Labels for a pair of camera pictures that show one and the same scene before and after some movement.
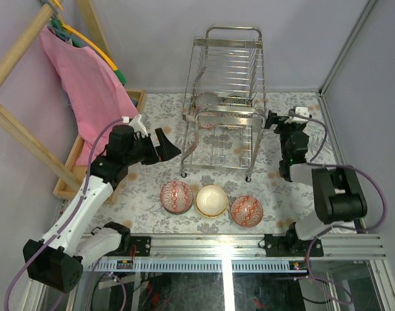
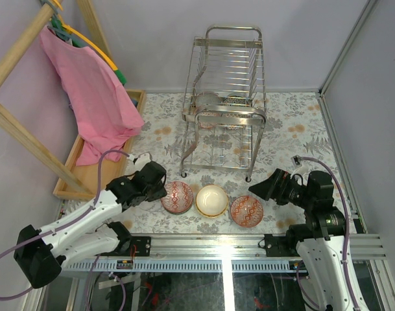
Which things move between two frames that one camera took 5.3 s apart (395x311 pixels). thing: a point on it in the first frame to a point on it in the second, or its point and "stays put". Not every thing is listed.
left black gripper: [154, 148] to [155, 186]
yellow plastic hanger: [69, 29] stays put
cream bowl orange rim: [211, 201] stays put
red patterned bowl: [209, 120] stays put
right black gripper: [273, 118] to [274, 186]
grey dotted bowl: [236, 100] stays put
